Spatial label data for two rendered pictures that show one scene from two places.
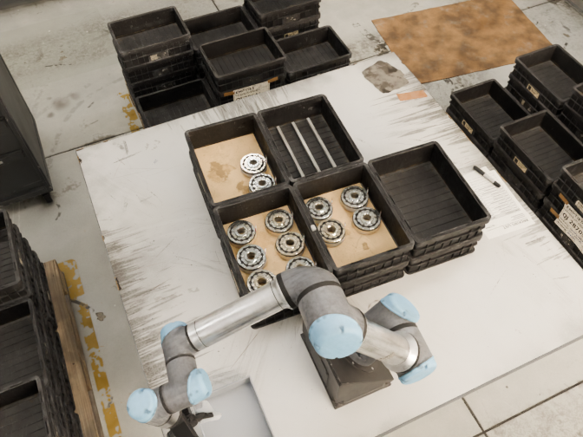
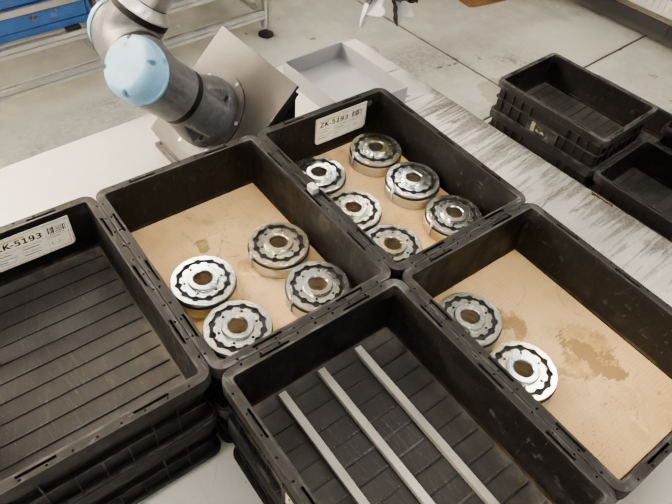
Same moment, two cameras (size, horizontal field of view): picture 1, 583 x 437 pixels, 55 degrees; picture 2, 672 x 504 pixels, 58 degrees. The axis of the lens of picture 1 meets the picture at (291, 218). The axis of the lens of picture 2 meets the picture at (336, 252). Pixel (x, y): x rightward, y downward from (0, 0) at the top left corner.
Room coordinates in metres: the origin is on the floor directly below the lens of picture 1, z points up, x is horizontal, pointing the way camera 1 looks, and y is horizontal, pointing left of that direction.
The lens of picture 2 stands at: (1.81, -0.29, 1.60)
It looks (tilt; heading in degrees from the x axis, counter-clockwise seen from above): 48 degrees down; 159
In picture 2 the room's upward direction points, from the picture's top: 6 degrees clockwise
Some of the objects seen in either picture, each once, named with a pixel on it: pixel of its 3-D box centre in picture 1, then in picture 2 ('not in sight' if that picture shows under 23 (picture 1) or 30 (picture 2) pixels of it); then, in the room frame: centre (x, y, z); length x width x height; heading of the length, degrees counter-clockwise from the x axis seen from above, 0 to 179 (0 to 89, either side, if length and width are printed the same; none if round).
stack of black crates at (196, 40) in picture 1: (221, 50); not in sight; (2.85, 0.41, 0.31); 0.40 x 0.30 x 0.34; 114
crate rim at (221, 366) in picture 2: (350, 214); (238, 237); (1.16, -0.21, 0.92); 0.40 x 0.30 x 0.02; 20
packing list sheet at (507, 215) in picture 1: (490, 201); not in sight; (1.37, -0.81, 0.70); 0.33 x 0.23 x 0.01; 24
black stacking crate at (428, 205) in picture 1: (423, 198); (52, 347); (1.27, -0.49, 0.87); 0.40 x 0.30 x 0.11; 20
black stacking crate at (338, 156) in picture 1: (308, 146); (402, 456); (1.54, -0.07, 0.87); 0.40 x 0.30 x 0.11; 20
